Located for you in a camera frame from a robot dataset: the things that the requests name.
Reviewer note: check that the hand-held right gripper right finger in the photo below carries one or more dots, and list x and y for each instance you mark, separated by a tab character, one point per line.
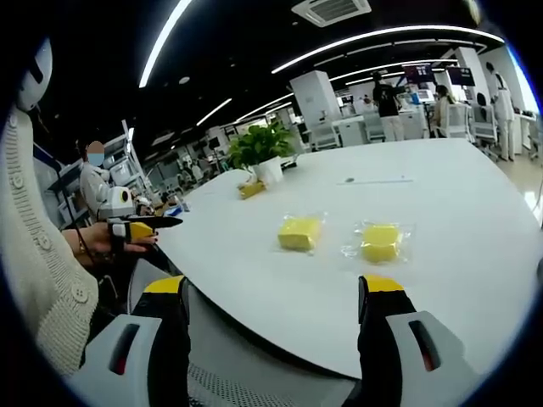
394	339

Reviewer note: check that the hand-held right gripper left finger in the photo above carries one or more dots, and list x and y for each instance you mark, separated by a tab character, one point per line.
140	339

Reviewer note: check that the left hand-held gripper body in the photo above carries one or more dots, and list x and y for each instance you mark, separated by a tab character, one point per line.
114	203

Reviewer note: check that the bagged yellow silicone block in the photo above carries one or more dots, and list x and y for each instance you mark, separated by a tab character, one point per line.
251	190
299	233
380	243

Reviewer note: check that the person's left hand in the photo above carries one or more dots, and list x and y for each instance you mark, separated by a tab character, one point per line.
95	239

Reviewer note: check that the green plant in white pot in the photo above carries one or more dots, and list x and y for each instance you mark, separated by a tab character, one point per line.
263	148

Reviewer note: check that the white worn device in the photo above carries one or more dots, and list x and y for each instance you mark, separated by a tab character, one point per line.
36	76

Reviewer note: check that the white square pillar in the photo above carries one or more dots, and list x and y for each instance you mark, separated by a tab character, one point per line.
316	106

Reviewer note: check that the ceiling air conditioner vent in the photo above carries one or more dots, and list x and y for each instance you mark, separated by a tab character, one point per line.
331	10

